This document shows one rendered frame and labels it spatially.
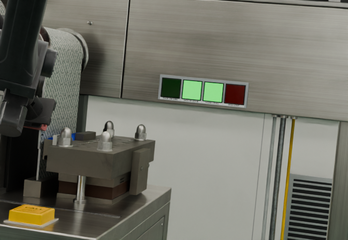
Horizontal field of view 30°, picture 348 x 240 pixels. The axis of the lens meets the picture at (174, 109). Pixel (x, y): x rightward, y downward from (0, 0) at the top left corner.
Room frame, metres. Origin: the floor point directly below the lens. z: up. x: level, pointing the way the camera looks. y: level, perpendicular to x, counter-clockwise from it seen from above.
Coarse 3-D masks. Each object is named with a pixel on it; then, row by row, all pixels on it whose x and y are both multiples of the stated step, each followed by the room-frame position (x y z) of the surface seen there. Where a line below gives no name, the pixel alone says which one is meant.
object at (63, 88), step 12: (48, 84) 1.57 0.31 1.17; (60, 84) 1.64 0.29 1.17; (72, 84) 1.73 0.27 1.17; (48, 96) 1.58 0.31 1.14; (60, 96) 1.65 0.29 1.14; (72, 96) 1.73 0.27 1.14; (60, 108) 1.66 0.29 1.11; (72, 108) 1.74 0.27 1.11; (60, 120) 1.66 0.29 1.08; (72, 120) 1.75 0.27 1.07; (48, 132) 1.59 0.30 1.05; (60, 132) 1.67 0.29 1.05; (72, 132) 1.76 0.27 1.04
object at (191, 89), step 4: (184, 80) 1.81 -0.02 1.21; (184, 84) 1.80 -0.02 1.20; (188, 84) 1.80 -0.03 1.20; (192, 84) 1.80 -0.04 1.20; (196, 84) 1.80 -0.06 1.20; (200, 84) 1.80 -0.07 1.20; (184, 88) 1.80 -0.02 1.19; (188, 88) 1.80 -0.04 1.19; (192, 88) 1.80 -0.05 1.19; (196, 88) 1.80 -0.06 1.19; (200, 88) 1.80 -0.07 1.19; (184, 92) 1.80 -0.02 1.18; (188, 92) 1.80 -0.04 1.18; (192, 92) 1.80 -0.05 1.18; (196, 92) 1.80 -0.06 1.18; (200, 92) 1.80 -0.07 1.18; (184, 96) 1.80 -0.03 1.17; (188, 96) 1.80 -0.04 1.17; (192, 96) 1.80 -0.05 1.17; (196, 96) 1.80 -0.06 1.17
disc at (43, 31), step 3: (42, 27) 1.55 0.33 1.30; (42, 30) 1.55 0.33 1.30; (45, 30) 1.55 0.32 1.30; (39, 33) 1.55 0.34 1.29; (42, 33) 1.55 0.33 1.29; (45, 33) 1.55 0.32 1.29; (42, 36) 1.55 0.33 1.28; (45, 36) 1.55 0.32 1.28; (48, 36) 1.54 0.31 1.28; (45, 39) 1.55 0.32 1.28; (48, 39) 1.54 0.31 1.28; (48, 45) 1.54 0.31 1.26; (51, 45) 1.55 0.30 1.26; (51, 48) 1.54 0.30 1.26
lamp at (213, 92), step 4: (208, 84) 1.79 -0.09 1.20; (212, 84) 1.79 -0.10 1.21; (216, 84) 1.79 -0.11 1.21; (220, 84) 1.78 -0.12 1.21; (208, 88) 1.79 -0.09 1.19; (212, 88) 1.79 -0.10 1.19; (216, 88) 1.79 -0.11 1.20; (220, 88) 1.78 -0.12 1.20; (204, 92) 1.79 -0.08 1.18; (208, 92) 1.79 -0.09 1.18; (212, 92) 1.79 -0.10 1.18; (216, 92) 1.79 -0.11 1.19; (220, 92) 1.78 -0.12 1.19; (204, 96) 1.79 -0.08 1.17; (208, 96) 1.79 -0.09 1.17; (212, 96) 1.79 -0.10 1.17; (216, 96) 1.79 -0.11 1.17; (220, 96) 1.78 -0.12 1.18; (208, 100) 1.79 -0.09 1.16; (212, 100) 1.79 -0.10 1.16; (216, 100) 1.79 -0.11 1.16; (220, 100) 1.78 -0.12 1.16
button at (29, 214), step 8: (16, 208) 1.29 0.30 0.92; (24, 208) 1.30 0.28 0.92; (32, 208) 1.30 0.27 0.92; (40, 208) 1.31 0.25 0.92; (48, 208) 1.32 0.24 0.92; (16, 216) 1.27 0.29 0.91; (24, 216) 1.27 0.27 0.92; (32, 216) 1.26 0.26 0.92; (40, 216) 1.26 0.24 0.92; (48, 216) 1.29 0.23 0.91; (40, 224) 1.26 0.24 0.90
